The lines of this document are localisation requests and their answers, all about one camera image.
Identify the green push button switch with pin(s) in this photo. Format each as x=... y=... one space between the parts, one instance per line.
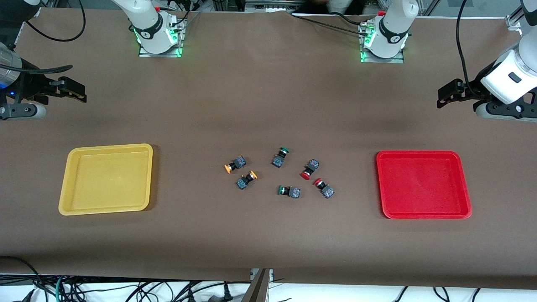
x=278 y=160
x=292 y=192

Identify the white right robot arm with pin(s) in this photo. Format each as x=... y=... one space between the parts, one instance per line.
x=147 y=25

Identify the yellow plastic tray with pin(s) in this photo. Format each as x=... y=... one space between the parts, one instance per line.
x=107 y=179

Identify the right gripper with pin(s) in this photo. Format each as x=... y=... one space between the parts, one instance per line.
x=34 y=85

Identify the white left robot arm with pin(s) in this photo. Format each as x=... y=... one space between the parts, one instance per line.
x=394 y=29

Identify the brown paper table cover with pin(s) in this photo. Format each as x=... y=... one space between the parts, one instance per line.
x=268 y=105

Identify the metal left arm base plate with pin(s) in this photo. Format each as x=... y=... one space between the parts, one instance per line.
x=384 y=58

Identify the red plastic tray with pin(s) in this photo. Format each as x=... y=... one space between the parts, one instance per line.
x=423 y=185

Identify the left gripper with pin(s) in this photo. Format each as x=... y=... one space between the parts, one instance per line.
x=469 y=89

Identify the aluminium frame profile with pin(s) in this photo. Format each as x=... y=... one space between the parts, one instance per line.
x=228 y=5

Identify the yellow push button switch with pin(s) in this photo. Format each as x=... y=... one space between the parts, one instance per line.
x=237 y=163
x=244 y=181

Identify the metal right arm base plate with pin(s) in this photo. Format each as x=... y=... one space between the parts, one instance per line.
x=161 y=50

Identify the red push button switch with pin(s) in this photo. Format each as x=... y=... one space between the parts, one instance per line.
x=326 y=191
x=311 y=166

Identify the metal camera post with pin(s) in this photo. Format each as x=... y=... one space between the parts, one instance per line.
x=256 y=287

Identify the person in dark clothing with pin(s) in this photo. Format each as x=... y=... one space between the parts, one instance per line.
x=335 y=5

